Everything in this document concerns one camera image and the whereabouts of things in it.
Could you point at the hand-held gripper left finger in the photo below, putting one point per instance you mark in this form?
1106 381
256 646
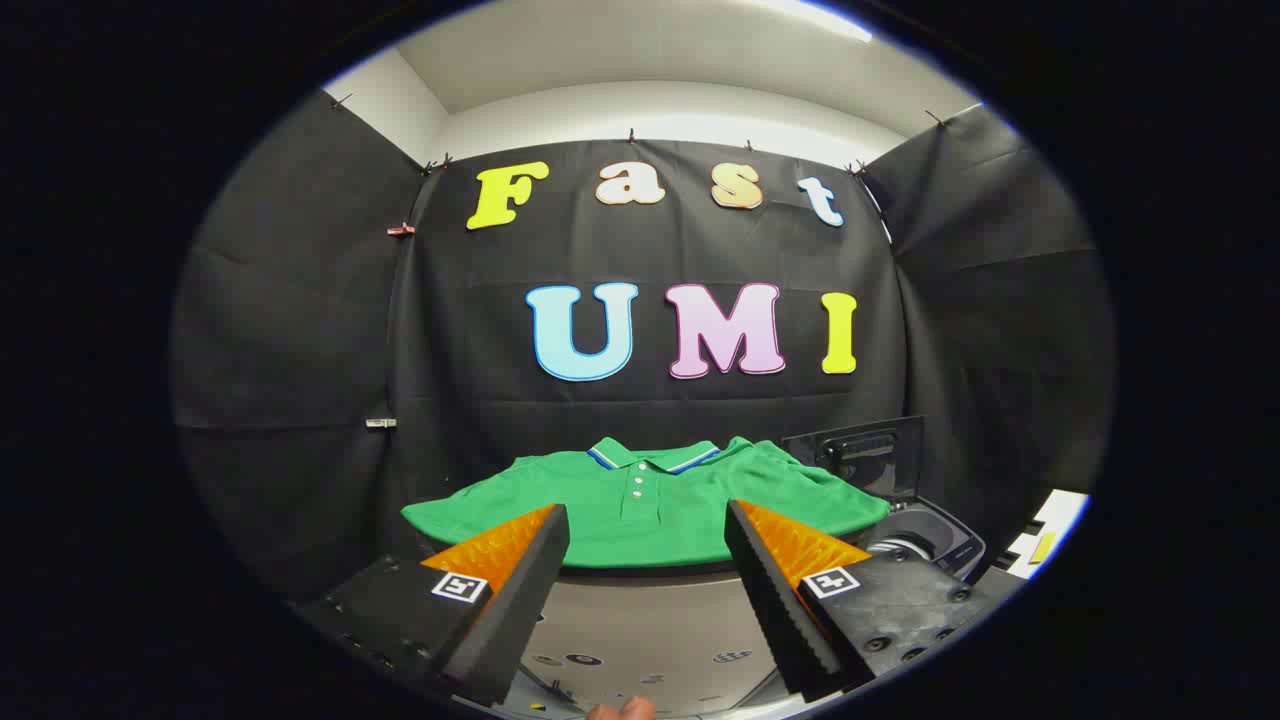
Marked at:
520 600

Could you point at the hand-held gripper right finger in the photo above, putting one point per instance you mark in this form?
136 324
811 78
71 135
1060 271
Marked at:
775 600

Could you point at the green polo shirt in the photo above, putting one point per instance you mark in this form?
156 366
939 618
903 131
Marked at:
650 530

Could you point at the grey washing machine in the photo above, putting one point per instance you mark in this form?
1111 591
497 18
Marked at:
930 540

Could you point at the white printed sheet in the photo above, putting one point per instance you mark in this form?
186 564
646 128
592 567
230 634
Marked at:
1055 515

